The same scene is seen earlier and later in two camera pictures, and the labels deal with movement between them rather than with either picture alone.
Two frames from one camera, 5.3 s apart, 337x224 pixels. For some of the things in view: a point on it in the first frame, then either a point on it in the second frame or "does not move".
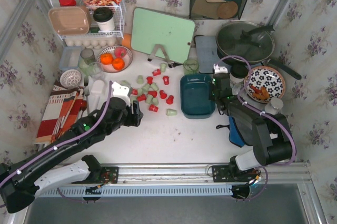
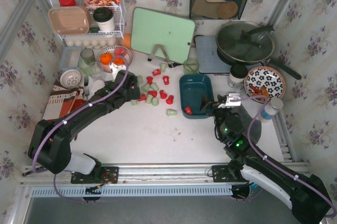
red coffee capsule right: [163, 94] does not move
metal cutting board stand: [166, 58] does not move
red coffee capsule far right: [170, 100] does not move
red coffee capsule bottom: [152, 108] → [188, 110]
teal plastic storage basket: [195, 101] does not move
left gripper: [136, 113] → [134, 86]
